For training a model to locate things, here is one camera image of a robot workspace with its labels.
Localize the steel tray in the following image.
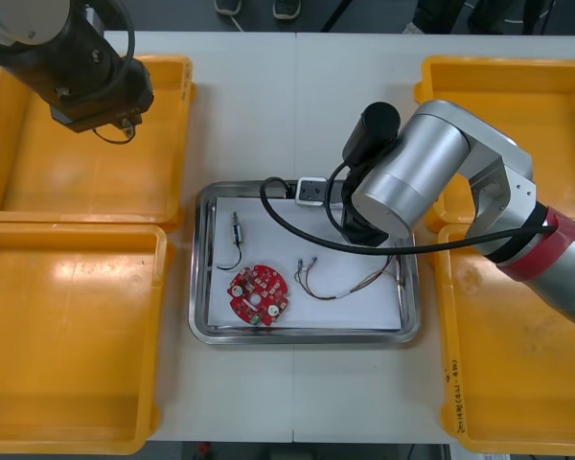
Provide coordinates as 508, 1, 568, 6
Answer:
187, 179, 423, 346

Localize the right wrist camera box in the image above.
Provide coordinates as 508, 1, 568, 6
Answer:
293, 176, 329, 209

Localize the yellow-orange plastic bin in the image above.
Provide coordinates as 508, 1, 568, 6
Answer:
0, 55, 196, 229
413, 55, 575, 232
0, 220, 176, 456
428, 223, 575, 454

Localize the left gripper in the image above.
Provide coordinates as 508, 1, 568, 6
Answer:
119, 57, 155, 117

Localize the metal solenoid with black cable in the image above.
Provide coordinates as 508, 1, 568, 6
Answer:
215, 213, 247, 272

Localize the round red circuit board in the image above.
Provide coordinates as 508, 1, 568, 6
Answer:
225, 260, 293, 330

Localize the red black green-yellow wire harness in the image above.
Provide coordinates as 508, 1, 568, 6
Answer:
293, 248, 409, 303

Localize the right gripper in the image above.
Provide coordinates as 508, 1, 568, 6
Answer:
339, 189, 390, 248

